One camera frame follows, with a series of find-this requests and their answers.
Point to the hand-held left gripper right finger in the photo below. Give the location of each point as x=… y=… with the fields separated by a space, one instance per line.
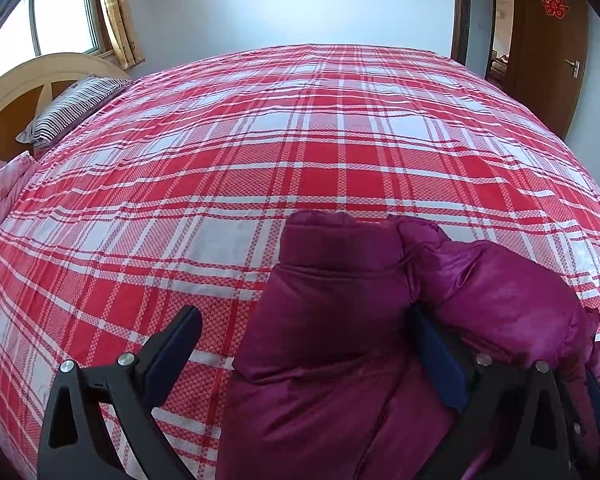
x=442 y=367

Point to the pink quilt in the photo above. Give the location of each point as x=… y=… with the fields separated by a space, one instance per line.
x=2 y=190

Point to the window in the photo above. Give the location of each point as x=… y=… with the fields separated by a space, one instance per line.
x=55 y=15

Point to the red paper door decoration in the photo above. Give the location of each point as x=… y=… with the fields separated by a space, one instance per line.
x=554 y=2

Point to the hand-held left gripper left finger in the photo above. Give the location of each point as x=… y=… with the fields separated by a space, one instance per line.
x=172 y=355

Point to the beige wooden headboard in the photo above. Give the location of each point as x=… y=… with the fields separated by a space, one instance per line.
x=25 y=72

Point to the inner room doorway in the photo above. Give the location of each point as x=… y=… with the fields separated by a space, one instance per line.
x=501 y=35

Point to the yellow curtain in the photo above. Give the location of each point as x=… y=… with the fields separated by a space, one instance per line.
x=120 y=15

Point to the red plaid bed sheet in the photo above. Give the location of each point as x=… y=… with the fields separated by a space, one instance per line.
x=260 y=150

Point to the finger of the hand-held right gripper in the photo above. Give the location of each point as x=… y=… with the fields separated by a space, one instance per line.
x=599 y=400

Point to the striped pillow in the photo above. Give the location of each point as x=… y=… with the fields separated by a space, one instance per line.
x=70 y=110

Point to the magenta down jacket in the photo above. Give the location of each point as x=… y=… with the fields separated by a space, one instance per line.
x=340 y=340

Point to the brown door frame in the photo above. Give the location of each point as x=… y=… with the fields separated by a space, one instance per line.
x=462 y=15

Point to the brown wooden door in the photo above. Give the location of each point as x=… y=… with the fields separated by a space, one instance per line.
x=545 y=75

